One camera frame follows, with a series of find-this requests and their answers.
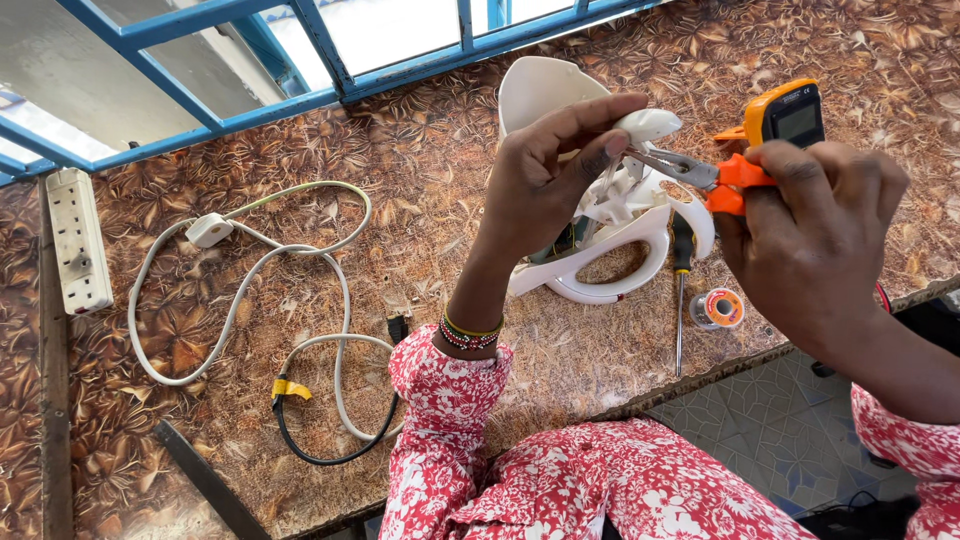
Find person's right hand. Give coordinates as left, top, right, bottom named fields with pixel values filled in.
left=711, top=138, right=912, bottom=348

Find orange handled pliers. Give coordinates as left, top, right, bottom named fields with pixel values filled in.
left=624, top=146, right=781, bottom=219

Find black cable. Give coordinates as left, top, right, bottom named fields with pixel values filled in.
left=271, top=315, right=411, bottom=467

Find white power strip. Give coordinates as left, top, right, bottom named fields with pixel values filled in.
left=45, top=167, right=115, bottom=316

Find white electric kettle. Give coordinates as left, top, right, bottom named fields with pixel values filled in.
left=497, top=56, right=717, bottom=306

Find red floral dress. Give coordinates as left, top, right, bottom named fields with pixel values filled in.
left=378, top=324, right=960, bottom=540

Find person's left hand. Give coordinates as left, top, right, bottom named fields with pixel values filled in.
left=474, top=93, right=651, bottom=264

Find red black beaded bracelet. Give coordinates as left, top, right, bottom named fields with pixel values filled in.
left=438, top=313, right=502, bottom=352

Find black handled screwdriver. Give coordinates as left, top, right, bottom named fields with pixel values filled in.
left=669, top=211, right=697, bottom=378

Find small white plastic kettle part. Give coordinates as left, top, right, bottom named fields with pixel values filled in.
left=613, top=108, right=684, bottom=147

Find white power cable with plug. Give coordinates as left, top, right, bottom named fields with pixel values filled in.
left=127, top=180, right=407, bottom=444

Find yellow digital multimeter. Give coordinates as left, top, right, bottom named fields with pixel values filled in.
left=712, top=78, right=827, bottom=151

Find black metal bar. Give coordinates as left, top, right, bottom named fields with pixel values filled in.
left=153, top=420, right=273, bottom=540

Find solder wire spool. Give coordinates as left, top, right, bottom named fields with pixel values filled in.
left=688, top=287, right=746, bottom=331

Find thin yellow bracelet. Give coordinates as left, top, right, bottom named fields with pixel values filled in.
left=442, top=303, right=505, bottom=339

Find blue metal window frame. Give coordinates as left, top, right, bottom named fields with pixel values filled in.
left=0, top=0, right=669, bottom=189

